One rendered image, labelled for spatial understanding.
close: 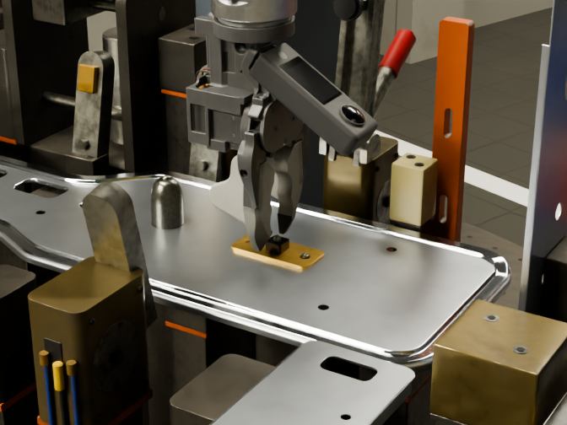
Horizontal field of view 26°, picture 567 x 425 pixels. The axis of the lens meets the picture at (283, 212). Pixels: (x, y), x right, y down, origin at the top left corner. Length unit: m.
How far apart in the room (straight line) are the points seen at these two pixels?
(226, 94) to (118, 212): 0.16
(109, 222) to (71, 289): 0.06
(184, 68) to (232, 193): 0.29
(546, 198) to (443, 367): 0.16
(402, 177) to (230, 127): 0.19
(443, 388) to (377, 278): 0.22
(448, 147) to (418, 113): 3.23
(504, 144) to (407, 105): 0.48
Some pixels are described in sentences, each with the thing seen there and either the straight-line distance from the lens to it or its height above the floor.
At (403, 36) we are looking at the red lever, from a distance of 1.30.
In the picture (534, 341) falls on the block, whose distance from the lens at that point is 0.91.
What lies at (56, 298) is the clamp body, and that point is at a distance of 0.99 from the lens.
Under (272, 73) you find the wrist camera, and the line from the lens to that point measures 1.06.
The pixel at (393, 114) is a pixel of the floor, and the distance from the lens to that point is 4.41.
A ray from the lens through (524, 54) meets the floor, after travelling 5.16.
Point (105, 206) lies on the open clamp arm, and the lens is 0.99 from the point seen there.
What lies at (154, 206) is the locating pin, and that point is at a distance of 1.19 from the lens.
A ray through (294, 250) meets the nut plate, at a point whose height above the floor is 1.00.
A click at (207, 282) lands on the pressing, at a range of 1.10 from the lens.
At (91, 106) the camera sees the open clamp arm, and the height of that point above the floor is 1.05.
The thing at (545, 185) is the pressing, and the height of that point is 1.15.
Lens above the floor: 1.51
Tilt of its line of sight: 25 degrees down
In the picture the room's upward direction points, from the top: straight up
